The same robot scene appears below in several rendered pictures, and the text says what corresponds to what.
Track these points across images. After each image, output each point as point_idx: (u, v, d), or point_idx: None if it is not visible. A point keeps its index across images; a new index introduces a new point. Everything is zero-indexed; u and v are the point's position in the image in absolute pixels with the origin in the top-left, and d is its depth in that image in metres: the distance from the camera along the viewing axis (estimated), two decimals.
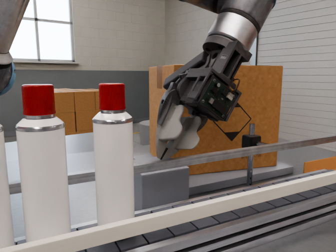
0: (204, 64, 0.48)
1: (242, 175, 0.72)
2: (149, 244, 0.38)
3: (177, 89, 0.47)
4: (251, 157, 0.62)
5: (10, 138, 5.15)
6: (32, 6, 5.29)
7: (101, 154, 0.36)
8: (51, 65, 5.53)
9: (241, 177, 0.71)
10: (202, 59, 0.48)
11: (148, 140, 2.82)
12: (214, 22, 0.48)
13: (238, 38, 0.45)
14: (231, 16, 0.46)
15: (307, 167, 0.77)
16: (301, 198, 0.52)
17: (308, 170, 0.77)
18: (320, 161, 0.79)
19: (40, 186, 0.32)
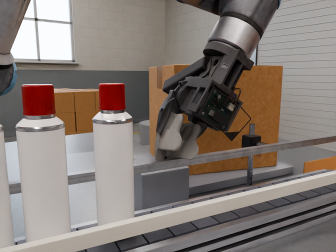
0: (204, 70, 0.46)
1: (242, 175, 0.72)
2: (149, 244, 0.38)
3: (176, 98, 0.46)
4: (251, 157, 0.62)
5: (10, 138, 5.15)
6: (32, 6, 5.29)
7: (101, 154, 0.36)
8: (51, 65, 5.53)
9: (241, 177, 0.71)
10: (203, 66, 0.46)
11: (148, 140, 2.82)
12: (215, 26, 0.46)
13: (240, 45, 0.43)
14: (233, 21, 0.44)
15: (307, 167, 0.77)
16: (301, 198, 0.52)
17: (308, 170, 0.77)
18: (320, 161, 0.79)
19: (40, 186, 0.32)
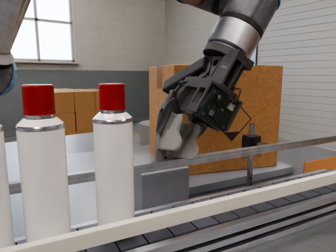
0: (204, 70, 0.46)
1: (242, 175, 0.72)
2: (149, 244, 0.38)
3: (176, 98, 0.46)
4: (251, 157, 0.62)
5: (10, 138, 5.15)
6: (32, 6, 5.29)
7: (101, 154, 0.36)
8: (51, 65, 5.53)
9: (241, 177, 0.71)
10: (203, 66, 0.46)
11: (148, 140, 2.82)
12: (215, 26, 0.46)
13: (240, 45, 0.43)
14: (233, 21, 0.44)
15: (307, 167, 0.77)
16: (301, 198, 0.52)
17: (308, 170, 0.77)
18: (320, 161, 0.79)
19: (40, 186, 0.32)
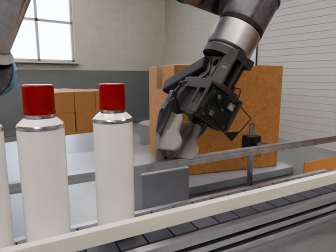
0: (204, 70, 0.46)
1: (242, 175, 0.72)
2: (149, 244, 0.38)
3: (176, 98, 0.46)
4: (251, 157, 0.62)
5: (10, 138, 5.15)
6: (32, 6, 5.29)
7: (101, 154, 0.36)
8: (51, 65, 5.53)
9: (241, 177, 0.71)
10: (203, 66, 0.46)
11: (148, 140, 2.82)
12: (215, 26, 0.46)
13: (240, 45, 0.43)
14: (233, 21, 0.44)
15: (307, 167, 0.77)
16: (301, 198, 0.52)
17: (308, 170, 0.77)
18: (320, 161, 0.79)
19: (40, 186, 0.32)
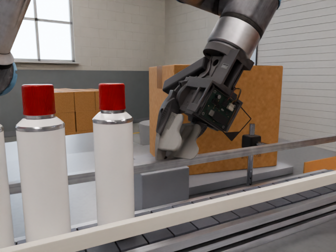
0: (204, 70, 0.46)
1: (242, 175, 0.72)
2: (149, 244, 0.38)
3: (176, 98, 0.46)
4: (251, 157, 0.62)
5: (10, 138, 5.15)
6: (32, 6, 5.29)
7: (101, 154, 0.36)
8: (51, 65, 5.53)
9: (241, 177, 0.71)
10: (203, 66, 0.46)
11: (148, 140, 2.82)
12: (215, 26, 0.46)
13: (240, 45, 0.43)
14: (233, 21, 0.44)
15: (307, 167, 0.77)
16: (301, 198, 0.52)
17: (308, 170, 0.77)
18: (320, 161, 0.79)
19: (40, 186, 0.32)
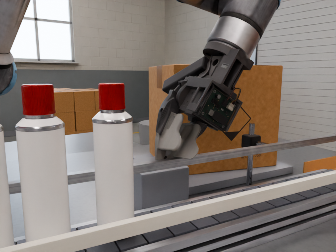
0: (204, 70, 0.46)
1: (242, 175, 0.72)
2: (149, 244, 0.38)
3: (176, 98, 0.46)
4: (251, 157, 0.62)
5: (10, 138, 5.15)
6: (32, 6, 5.29)
7: (101, 154, 0.36)
8: (51, 65, 5.53)
9: (241, 177, 0.71)
10: (203, 66, 0.46)
11: (148, 140, 2.82)
12: (215, 26, 0.46)
13: (240, 45, 0.43)
14: (233, 21, 0.44)
15: (307, 167, 0.77)
16: (301, 198, 0.52)
17: (308, 170, 0.77)
18: (320, 161, 0.79)
19: (40, 186, 0.32)
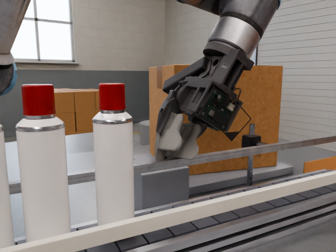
0: (204, 70, 0.46)
1: (242, 175, 0.72)
2: (149, 244, 0.38)
3: (176, 98, 0.46)
4: (251, 157, 0.62)
5: (10, 138, 5.15)
6: (32, 6, 5.29)
7: (101, 154, 0.36)
8: (51, 65, 5.53)
9: (241, 177, 0.71)
10: (203, 66, 0.46)
11: (148, 140, 2.82)
12: (215, 26, 0.46)
13: (240, 45, 0.43)
14: (233, 21, 0.44)
15: (307, 167, 0.77)
16: (301, 198, 0.52)
17: (308, 170, 0.77)
18: (320, 161, 0.79)
19: (40, 186, 0.32)
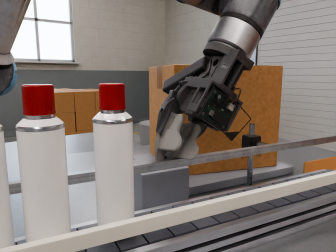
0: (204, 70, 0.46)
1: (242, 175, 0.72)
2: (149, 244, 0.38)
3: (176, 98, 0.46)
4: (251, 157, 0.62)
5: (10, 138, 5.15)
6: (32, 6, 5.29)
7: (101, 154, 0.36)
8: (51, 65, 5.53)
9: (241, 177, 0.71)
10: (203, 66, 0.46)
11: (148, 140, 2.82)
12: (215, 26, 0.46)
13: (240, 45, 0.43)
14: (233, 21, 0.44)
15: (307, 167, 0.77)
16: (301, 198, 0.52)
17: (308, 170, 0.77)
18: (320, 161, 0.79)
19: (40, 186, 0.32)
